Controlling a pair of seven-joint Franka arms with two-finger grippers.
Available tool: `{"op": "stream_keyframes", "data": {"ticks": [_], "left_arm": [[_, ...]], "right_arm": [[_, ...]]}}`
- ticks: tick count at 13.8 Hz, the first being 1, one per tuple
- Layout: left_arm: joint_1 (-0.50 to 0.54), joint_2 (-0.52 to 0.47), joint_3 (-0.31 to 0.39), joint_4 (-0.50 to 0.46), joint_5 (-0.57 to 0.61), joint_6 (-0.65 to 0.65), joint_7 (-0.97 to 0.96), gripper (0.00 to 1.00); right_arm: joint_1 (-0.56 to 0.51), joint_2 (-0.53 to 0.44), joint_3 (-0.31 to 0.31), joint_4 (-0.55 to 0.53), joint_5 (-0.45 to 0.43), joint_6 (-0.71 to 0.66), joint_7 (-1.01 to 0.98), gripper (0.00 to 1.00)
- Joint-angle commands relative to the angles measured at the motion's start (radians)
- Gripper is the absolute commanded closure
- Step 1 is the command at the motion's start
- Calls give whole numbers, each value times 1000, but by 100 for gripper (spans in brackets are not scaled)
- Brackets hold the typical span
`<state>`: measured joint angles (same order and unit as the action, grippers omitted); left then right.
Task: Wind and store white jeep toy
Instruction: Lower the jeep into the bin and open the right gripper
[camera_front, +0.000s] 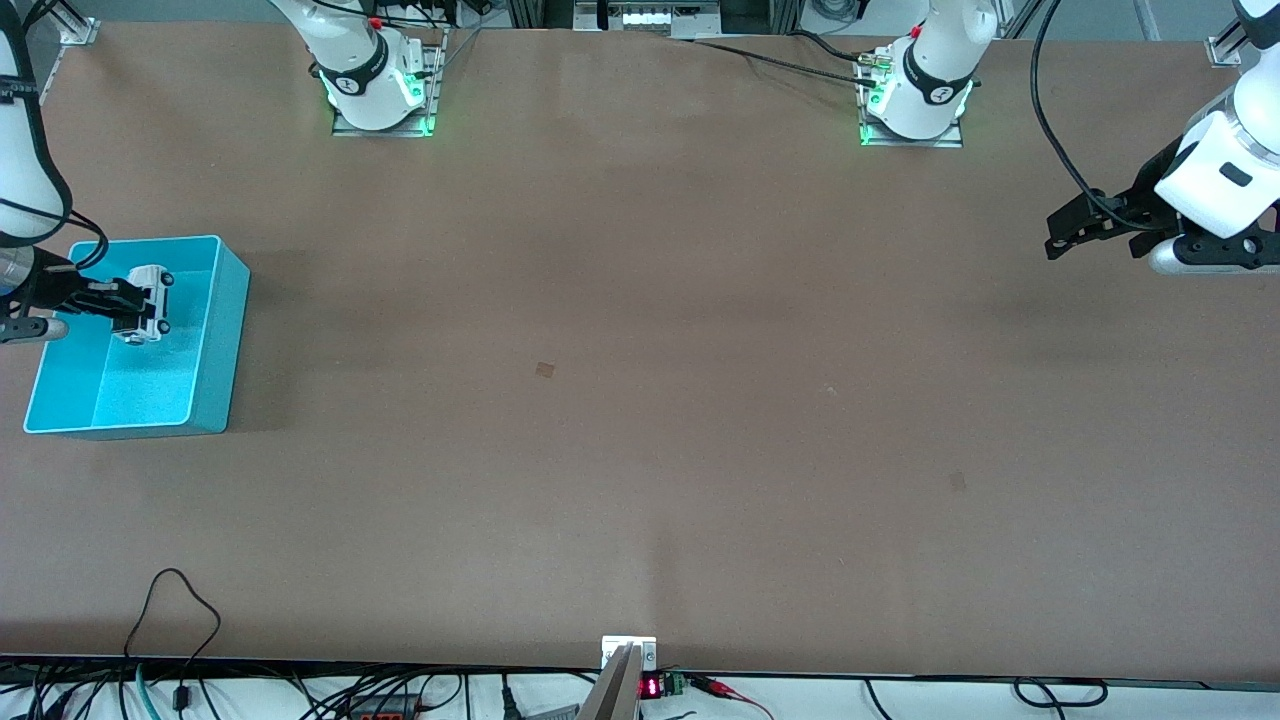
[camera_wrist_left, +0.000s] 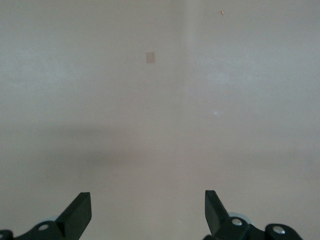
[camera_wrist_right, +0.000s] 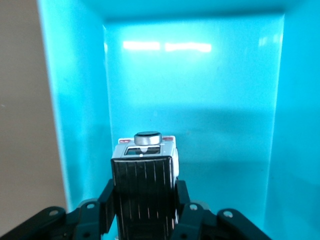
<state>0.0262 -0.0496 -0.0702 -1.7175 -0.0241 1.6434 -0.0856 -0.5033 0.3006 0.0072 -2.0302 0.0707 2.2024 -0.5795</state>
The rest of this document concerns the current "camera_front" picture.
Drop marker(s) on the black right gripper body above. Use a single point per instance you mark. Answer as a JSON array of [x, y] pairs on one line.
[[52, 286]]

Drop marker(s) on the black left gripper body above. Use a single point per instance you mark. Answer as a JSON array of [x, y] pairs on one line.
[[1141, 200]]

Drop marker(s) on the white toy pickup truck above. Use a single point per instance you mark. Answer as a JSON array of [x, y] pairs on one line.
[[155, 300]]

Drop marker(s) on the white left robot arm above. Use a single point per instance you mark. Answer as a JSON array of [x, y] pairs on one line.
[[930, 75]]

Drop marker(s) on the teal plastic bin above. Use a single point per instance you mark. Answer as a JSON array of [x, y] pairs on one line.
[[190, 370]]

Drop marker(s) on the white device with ports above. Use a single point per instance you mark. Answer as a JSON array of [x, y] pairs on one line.
[[655, 17]]

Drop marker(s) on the red LED display module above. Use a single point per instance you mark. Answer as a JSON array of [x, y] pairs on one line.
[[655, 687]]

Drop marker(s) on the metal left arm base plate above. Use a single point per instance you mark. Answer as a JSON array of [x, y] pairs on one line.
[[950, 140]]

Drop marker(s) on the aluminium corner bracket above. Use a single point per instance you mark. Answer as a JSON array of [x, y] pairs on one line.
[[1224, 50], [78, 30]]

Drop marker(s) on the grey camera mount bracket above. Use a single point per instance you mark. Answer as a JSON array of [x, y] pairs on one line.
[[625, 655]]

